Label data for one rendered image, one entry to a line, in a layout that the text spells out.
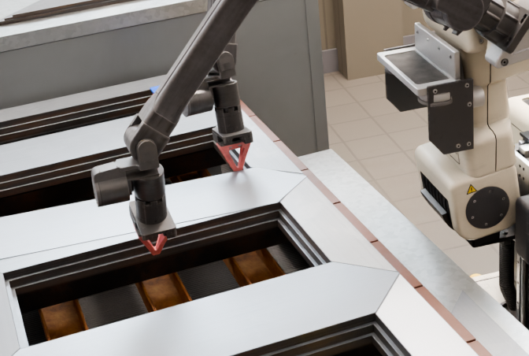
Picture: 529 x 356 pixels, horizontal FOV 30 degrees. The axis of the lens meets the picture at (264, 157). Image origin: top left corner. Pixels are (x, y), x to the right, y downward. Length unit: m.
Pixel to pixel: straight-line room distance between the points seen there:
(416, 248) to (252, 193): 0.39
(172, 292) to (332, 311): 0.54
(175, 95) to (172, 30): 1.06
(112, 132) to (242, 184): 0.48
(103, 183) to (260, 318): 0.37
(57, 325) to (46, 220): 0.22
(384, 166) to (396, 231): 1.84
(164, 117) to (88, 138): 0.73
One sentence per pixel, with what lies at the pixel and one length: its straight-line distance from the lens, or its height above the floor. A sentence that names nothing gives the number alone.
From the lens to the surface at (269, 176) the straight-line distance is 2.12.
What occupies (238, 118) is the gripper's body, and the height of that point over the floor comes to 0.98.
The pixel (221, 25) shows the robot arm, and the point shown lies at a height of 1.29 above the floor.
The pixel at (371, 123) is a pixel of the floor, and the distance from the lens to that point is 4.48.
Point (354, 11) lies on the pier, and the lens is 4.88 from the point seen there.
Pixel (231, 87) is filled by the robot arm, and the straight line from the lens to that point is 2.09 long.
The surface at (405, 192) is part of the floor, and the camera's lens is 3.86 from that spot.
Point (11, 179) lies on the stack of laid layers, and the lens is 2.34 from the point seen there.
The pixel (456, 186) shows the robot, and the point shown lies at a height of 0.79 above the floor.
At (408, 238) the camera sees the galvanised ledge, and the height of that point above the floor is 0.68.
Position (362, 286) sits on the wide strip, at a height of 0.86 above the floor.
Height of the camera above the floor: 1.80
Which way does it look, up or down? 25 degrees down
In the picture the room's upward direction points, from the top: 6 degrees counter-clockwise
